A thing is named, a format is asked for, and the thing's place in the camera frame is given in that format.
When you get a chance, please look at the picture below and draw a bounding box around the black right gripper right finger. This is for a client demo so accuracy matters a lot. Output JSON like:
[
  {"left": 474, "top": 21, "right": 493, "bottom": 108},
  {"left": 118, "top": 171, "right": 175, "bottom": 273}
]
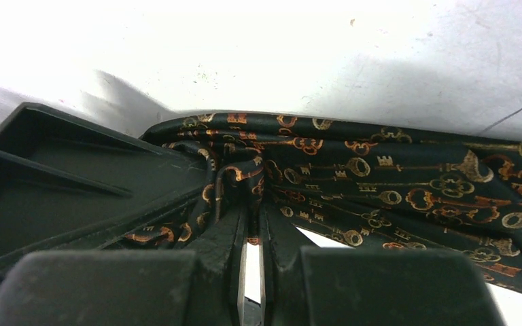
[{"left": 258, "top": 204, "right": 503, "bottom": 325}]

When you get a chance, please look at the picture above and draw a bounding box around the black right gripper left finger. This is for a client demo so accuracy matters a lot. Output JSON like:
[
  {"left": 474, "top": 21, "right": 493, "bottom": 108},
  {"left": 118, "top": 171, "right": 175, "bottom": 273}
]
[{"left": 0, "top": 206, "right": 249, "bottom": 325}]

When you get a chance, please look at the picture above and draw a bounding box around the dark patterned necktie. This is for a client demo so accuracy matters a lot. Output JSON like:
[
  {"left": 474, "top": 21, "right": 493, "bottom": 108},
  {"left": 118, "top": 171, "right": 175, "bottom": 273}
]
[{"left": 119, "top": 113, "right": 522, "bottom": 293}]

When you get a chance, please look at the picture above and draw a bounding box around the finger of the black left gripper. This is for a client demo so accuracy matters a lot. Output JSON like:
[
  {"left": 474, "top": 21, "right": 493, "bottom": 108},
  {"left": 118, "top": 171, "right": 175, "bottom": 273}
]
[{"left": 0, "top": 103, "right": 207, "bottom": 282}]

